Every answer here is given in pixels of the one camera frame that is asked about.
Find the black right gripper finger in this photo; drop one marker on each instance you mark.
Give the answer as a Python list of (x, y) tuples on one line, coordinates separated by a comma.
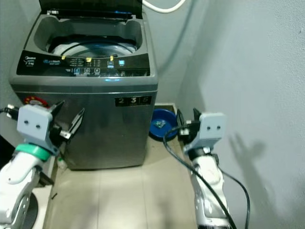
[(197, 114), (181, 119)]

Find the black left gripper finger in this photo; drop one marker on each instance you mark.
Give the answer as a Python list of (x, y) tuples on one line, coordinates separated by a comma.
[(77, 123), (57, 109)]

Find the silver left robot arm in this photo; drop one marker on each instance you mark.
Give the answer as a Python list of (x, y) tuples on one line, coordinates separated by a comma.
[(19, 181)]

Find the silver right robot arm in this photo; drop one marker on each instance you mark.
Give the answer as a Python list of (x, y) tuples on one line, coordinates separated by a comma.
[(207, 186)]

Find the grey top-loading washing machine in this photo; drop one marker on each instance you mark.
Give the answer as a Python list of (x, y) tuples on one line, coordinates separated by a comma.
[(114, 133)]

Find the blue plastic basin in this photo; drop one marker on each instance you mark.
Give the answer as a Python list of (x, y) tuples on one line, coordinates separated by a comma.
[(164, 119)]

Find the small green white packet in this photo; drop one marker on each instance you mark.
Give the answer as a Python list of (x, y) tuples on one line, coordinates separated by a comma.
[(160, 125)]

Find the red round sticker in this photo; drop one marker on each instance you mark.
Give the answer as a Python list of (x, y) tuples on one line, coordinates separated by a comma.
[(34, 100)]

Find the black number label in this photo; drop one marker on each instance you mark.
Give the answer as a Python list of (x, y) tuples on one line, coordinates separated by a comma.
[(132, 101)]

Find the black floor fan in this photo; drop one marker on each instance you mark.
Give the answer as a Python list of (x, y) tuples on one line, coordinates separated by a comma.
[(31, 212)]

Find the dark washer lid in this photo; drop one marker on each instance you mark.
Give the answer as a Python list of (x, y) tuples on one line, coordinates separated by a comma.
[(90, 5)]

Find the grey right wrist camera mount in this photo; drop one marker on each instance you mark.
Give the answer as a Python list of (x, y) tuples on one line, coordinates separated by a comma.
[(212, 128)]

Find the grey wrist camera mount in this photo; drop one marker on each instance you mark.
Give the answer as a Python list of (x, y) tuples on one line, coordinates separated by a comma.
[(34, 125), (212, 128)]

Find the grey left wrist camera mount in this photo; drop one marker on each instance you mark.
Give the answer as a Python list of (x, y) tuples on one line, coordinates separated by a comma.
[(34, 125)]

